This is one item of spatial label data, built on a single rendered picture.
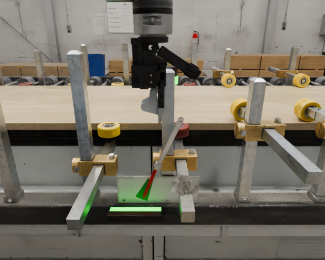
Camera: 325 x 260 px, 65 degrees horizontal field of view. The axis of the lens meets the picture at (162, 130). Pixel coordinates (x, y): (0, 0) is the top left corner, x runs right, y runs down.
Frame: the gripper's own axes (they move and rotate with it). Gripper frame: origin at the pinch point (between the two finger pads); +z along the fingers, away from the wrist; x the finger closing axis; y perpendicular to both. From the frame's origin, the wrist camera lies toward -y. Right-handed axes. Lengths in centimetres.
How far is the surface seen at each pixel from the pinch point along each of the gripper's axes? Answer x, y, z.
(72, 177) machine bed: -28, 37, 35
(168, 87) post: -6.0, -1.6, -6.8
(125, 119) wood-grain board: -30.4, 14.4, 10.9
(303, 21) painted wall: -724, -400, -48
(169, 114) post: -6.0, -2.1, 0.9
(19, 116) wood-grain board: -34, 58, 11
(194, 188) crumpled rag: 11.4, -7.6, 13.9
